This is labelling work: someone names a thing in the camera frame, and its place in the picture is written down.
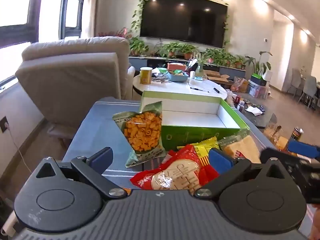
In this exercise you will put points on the black wall television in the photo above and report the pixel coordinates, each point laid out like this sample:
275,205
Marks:
185,17

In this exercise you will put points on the red flower decoration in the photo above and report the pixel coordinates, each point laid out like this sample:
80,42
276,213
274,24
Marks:
117,33

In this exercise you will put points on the dark framed window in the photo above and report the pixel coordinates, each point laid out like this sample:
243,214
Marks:
15,32

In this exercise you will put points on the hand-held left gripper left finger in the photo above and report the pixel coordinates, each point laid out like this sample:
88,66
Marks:
101,160

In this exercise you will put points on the orange plastic bag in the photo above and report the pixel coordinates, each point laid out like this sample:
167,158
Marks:
238,85

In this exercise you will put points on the large yellow snack packet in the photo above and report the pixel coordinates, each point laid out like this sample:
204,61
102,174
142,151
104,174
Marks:
203,146

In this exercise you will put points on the black pen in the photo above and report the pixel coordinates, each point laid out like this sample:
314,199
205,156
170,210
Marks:
200,89

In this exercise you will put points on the blue striped tablecloth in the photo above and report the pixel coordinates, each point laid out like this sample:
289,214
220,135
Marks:
100,130

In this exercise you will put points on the green cardboard box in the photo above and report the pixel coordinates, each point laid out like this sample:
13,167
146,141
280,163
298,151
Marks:
190,135

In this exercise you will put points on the row of potted plants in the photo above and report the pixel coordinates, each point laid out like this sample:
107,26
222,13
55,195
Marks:
172,48

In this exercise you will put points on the clear storage box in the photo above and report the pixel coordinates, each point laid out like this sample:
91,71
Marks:
258,91

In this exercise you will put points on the small glass jar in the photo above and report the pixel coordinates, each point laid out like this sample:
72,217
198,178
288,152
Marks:
241,103

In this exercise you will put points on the open cardboard box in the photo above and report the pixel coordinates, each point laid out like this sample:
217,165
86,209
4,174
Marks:
216,76

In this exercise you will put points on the grey dining chair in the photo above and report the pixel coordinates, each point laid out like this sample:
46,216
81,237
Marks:
308,90
295,80

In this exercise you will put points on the white tissue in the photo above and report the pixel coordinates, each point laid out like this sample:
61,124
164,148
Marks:
253,110

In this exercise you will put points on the white cup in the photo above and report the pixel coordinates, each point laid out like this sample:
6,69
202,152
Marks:
192,74

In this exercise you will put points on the dark television cabinet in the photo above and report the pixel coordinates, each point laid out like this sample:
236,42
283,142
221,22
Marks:
225,71

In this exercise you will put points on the clear plastic bag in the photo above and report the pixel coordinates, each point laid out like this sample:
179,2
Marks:
230,97

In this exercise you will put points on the pile of dark wrappers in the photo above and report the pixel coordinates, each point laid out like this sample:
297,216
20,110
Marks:
158,76

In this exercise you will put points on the yellow canister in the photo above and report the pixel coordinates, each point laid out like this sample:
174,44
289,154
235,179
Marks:
146,76

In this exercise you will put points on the glass vase with stems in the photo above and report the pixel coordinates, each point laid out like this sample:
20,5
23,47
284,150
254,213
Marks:
200,68

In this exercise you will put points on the black marker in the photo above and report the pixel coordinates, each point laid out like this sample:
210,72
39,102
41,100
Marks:
216,90

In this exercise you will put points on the tall leafy plant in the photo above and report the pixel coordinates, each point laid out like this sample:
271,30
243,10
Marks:
258,63

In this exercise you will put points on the orange box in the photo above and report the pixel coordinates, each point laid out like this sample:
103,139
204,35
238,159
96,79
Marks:
176,66

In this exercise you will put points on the beige cake packet red print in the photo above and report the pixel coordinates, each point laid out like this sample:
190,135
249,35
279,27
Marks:
240,145

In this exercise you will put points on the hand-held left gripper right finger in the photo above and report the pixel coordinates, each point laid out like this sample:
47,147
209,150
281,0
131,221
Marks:
220,160

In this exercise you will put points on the green bag of orange snacks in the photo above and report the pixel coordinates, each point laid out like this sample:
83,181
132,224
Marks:
142,132

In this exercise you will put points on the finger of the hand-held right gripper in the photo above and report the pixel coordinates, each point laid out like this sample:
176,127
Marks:
303,149

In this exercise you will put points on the green and black box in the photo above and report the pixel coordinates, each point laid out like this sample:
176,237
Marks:
258,78

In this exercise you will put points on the wall socket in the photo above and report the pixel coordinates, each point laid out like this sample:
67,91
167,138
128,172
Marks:
3,124

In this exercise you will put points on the red packet of round cakes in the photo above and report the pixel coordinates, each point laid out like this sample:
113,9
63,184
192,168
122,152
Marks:
175,175

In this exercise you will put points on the black snack can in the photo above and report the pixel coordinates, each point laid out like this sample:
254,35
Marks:
297,135

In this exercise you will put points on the white round table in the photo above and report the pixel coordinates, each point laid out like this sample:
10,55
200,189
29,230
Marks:
180,86

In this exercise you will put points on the beige sofa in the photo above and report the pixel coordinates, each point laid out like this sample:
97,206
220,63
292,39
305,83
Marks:
70,67

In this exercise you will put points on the blue basin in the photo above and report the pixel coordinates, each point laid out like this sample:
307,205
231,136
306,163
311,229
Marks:
177,78

